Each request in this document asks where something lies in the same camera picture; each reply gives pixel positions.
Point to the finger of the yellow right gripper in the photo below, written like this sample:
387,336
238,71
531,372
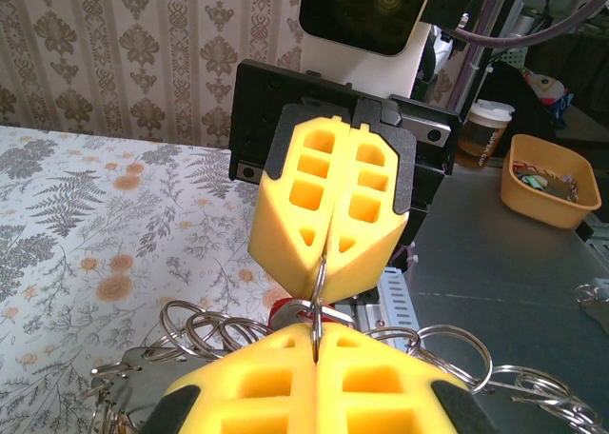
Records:
376,243
285,224

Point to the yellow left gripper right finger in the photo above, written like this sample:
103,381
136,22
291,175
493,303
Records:
395,396

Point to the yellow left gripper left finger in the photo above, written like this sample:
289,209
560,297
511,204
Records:
238,396

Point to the red plastic key tag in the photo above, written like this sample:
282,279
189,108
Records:
278,305

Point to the metal band with many keyrings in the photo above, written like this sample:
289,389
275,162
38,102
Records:
138,358

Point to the grey metal shelf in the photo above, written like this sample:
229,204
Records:
499,272

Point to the coffee cup with white lid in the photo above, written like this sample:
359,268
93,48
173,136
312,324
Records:
483,139

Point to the tan plastic tub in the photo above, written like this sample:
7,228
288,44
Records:
533,205

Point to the black bag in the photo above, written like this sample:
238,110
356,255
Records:
514,91

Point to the loose key bunch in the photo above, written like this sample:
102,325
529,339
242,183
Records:
595,305

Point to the colourful plush toy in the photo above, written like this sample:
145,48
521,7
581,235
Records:
547,86

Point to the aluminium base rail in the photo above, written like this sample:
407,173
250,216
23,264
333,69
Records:
366,303

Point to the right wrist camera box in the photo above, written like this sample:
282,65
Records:
361,15

